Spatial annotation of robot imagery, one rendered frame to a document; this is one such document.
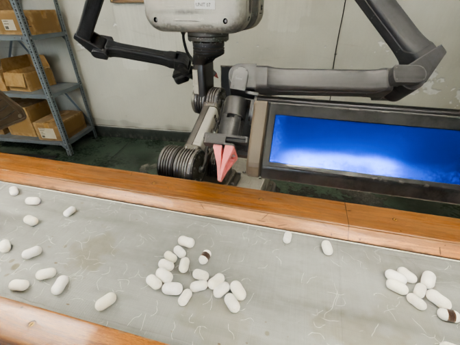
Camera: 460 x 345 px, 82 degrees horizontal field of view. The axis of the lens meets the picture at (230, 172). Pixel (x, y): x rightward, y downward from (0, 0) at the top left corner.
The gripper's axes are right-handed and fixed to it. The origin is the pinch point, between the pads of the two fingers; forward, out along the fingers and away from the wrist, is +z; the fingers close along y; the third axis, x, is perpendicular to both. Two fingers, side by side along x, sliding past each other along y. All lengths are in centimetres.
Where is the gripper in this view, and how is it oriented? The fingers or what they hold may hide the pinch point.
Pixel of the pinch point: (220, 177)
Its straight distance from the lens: 58.8
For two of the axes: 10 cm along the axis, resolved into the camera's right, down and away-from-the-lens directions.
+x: 1.6, 3.2, 9.3
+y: 9.7, 1.4, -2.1
